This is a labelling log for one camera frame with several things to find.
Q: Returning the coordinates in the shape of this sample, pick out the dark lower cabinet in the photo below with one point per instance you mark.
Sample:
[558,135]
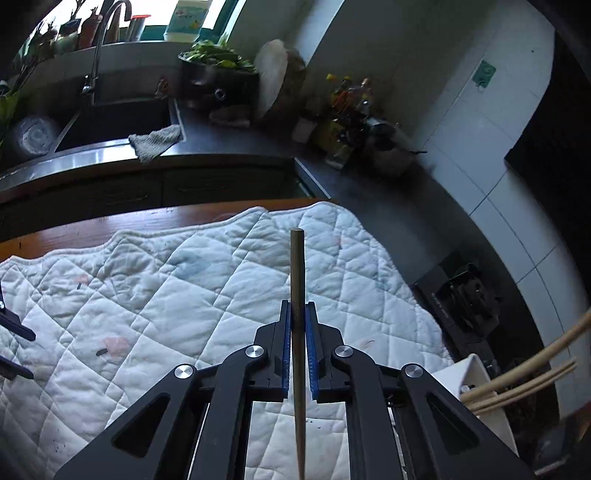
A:
[138,191]

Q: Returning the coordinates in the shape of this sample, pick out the black gas stove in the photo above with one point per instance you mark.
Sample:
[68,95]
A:
[461,295]

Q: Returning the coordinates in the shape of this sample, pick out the round wooden chopping block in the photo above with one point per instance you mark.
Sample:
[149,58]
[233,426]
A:
[272,78]

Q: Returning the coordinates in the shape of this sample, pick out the metal bowl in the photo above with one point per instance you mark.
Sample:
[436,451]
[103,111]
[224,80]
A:
[217,87]

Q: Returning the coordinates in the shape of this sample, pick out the cluster of condiment bottles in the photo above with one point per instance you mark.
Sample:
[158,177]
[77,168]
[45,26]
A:
[346,110]

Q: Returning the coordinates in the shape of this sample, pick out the clear plastic bowl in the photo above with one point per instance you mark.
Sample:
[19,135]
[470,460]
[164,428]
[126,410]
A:
[34,136]

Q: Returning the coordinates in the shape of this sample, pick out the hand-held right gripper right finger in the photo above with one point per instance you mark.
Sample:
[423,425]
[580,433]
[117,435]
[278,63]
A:
[313,350]

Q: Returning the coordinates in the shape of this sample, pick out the white labelled plastic tub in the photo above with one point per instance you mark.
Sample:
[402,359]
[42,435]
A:
[187,21]

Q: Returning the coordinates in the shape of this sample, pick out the white plastic utensil holder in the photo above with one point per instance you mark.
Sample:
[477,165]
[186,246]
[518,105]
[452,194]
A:
[475,369]

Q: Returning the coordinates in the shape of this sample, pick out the white quilted blanket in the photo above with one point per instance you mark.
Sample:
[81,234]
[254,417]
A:
[161,300]

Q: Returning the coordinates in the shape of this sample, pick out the small white jar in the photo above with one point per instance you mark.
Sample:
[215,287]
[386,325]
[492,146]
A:
[303,130]

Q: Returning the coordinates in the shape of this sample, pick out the grey dishcloth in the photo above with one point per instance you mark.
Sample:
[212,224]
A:
[154,143]

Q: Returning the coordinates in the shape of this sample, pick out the metal cup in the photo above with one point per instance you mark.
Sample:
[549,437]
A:
[137,28]

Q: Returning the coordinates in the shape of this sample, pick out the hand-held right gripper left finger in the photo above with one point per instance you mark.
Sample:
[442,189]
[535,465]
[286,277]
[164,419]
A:
[287,350]

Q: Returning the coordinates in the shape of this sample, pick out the metal kitchen faucet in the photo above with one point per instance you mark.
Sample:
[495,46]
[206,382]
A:
[99,50]

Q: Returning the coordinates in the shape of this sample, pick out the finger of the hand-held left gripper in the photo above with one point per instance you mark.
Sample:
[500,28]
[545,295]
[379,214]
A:
[16,369]
[18,328]

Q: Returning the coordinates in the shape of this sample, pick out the brown bottle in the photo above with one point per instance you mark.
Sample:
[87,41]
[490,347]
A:
[90,30]

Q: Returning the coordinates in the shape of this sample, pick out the dark kitchen sink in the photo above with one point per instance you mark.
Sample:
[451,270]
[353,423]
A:
[120,120]

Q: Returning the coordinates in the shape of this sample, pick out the dark cooking pot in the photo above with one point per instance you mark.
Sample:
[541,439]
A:
[392,147]

